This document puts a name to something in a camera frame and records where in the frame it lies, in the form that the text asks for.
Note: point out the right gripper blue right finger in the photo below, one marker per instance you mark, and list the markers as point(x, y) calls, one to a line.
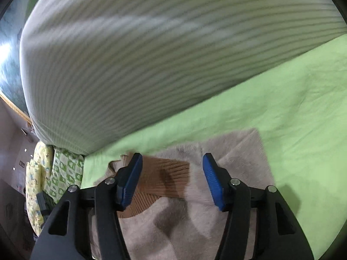
point(278, 234)

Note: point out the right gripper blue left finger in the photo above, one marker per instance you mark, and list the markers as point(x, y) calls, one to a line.
point(67, 231)

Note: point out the beige knit sweater brown trim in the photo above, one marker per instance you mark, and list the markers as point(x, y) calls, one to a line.
point(172, 214)

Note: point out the yellow cartoon print blanket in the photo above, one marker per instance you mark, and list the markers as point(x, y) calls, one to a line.
point(37, 172)

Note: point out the green white patterned pillow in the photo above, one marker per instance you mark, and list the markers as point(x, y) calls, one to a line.
point(67, 170)

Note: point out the light green bed sheet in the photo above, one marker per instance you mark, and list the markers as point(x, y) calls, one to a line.
point(299, 108)

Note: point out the striped grey white duvet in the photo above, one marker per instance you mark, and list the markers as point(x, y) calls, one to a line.
point(94, 71)

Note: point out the gold framed floral painting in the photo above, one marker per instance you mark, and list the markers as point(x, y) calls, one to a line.
point(13, 19)

